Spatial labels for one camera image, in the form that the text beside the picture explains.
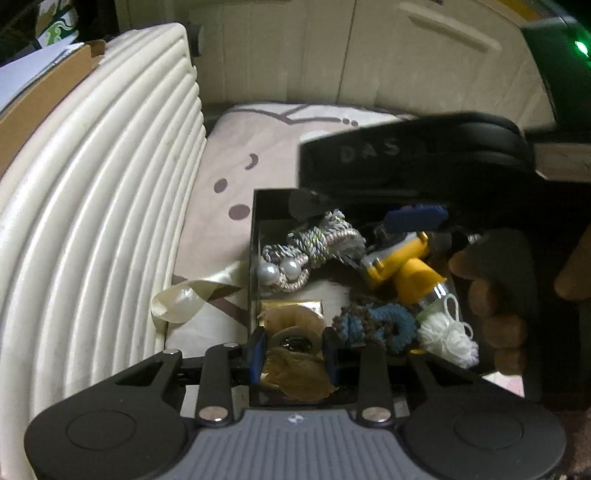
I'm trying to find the cream satin ribbon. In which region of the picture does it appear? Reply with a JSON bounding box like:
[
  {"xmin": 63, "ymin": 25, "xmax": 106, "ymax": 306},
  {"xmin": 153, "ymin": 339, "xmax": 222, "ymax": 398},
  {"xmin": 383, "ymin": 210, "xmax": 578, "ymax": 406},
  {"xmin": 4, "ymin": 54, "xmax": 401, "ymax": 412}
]
[{"xmin": 151, "ymin": 261, "xmax": 246, "ymax": 325}]

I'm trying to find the green white carton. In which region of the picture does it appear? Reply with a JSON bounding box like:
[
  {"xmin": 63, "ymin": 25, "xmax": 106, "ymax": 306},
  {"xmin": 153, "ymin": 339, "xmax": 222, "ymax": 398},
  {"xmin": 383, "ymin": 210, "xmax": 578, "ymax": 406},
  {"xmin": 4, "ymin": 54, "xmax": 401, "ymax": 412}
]
[{"xmin": 38, "ymin": 0, "xmax": 80, "ymax": 48}]

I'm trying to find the tan organza scrunchie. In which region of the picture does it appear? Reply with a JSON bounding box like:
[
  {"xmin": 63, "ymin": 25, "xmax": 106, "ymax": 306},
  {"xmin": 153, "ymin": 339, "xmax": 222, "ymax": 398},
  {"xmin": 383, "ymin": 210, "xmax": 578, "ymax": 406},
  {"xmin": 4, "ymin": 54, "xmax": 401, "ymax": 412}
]
[{"xmin": 257, "ymin": 306, "xmax": 341, "ymax": 403}]

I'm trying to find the yellow plastic toy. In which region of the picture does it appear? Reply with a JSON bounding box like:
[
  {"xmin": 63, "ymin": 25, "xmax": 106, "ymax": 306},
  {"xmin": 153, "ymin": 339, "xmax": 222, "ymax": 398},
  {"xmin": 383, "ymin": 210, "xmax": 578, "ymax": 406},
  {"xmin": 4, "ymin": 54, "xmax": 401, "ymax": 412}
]
[{"xmin": 359, "ymin": 230, "xmax": 450, "ymax": 306}]

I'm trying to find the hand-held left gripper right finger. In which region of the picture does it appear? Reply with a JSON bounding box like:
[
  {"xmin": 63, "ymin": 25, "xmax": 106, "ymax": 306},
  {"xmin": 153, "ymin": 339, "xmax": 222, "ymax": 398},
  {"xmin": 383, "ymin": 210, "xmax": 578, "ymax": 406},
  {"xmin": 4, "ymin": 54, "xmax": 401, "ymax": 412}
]
[{"xmin": 322, "ymin": 329, "xmax": 477, "ymax": 424}]

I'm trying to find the brown blue crochet scrunchie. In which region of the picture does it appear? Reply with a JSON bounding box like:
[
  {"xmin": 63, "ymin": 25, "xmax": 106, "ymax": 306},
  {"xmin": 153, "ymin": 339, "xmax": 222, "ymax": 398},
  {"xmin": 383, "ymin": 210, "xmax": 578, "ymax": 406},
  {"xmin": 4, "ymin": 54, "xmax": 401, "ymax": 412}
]
[{"xmin": 331, "ymin": 301, "xmax": 419, "ymax": 355}]

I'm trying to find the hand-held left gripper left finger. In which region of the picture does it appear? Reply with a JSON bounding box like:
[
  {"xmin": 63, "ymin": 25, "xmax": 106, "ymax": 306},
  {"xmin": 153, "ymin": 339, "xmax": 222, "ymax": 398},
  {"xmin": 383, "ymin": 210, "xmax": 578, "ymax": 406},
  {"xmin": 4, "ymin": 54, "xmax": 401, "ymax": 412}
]
[{"xmin": 115, "ymin": 329, "xmax": 269, "ymax": 425}]

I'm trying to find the brown cardboard box with paper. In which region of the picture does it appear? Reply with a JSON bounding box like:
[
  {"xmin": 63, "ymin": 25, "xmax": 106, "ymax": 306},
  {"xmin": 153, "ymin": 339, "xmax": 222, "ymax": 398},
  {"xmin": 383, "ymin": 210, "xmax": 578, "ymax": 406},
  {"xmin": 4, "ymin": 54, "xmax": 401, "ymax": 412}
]
[{"xmin": 0, "ymin": 39, "xmax": 108, "ymax": 155}]

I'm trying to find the grey cord pearl hair tie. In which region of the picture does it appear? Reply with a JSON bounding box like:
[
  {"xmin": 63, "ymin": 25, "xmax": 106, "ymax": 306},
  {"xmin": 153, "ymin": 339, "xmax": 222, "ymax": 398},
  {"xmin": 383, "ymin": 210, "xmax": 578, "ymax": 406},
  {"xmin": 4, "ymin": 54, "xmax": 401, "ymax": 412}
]
[{"xmin": 260, "ymin": 209, "xmax": 369, "ymax": 295}]

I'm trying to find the person's right hand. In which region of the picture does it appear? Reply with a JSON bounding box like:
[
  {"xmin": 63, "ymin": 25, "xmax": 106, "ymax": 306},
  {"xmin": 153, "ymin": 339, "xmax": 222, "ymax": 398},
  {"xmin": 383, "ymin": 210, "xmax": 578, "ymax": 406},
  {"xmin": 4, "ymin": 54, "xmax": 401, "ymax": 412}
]
[{"xmin": 449, "ymin": 239, "xmax": 591, "ymax": 376}]

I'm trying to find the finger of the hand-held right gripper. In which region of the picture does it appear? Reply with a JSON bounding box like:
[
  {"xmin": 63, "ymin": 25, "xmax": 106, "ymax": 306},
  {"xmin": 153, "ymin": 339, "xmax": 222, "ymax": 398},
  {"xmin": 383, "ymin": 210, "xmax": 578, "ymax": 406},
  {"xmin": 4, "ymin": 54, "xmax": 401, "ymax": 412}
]
[
  {"xmin": 427, "ymin": 232, "xmax": 468, "ymax": 256},
  {"xmin": 385, "ymin": 204, "xmax": 450, "ymax": 234}
]

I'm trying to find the white yarn pom-pom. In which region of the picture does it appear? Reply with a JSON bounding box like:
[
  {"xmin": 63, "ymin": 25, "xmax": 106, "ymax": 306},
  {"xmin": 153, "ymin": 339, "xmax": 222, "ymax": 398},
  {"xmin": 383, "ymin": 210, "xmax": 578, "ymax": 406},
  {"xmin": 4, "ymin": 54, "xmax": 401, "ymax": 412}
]
[{"xmin": 414, "ymin": 294, "xmax": 482, "ymax": 370}]

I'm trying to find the white ribbed suitcase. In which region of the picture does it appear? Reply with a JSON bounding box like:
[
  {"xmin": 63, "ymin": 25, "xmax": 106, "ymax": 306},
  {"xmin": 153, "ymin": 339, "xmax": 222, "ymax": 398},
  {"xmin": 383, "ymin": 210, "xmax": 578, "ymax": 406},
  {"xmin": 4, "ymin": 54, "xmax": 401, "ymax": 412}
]
[{"xmin": 0, "ymin": 22, "xmax": 209, "ymax": 480}]

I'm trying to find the beige cabinet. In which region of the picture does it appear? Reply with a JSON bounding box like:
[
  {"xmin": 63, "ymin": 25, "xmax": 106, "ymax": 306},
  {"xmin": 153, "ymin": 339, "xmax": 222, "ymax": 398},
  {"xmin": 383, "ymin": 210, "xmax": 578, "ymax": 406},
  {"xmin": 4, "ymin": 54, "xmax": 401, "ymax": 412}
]
[{"xmin": 115, "ymin": 0, "xmax": 557, "ymax": 132}]

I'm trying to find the black cardboard box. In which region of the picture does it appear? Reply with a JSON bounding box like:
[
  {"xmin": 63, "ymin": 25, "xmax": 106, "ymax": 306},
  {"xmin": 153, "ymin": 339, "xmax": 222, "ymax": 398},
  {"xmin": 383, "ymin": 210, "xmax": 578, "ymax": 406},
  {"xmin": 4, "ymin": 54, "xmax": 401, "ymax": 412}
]
[{"xmin": 246, "ymin": 186, "xmax": 528, "ymax": 408}]

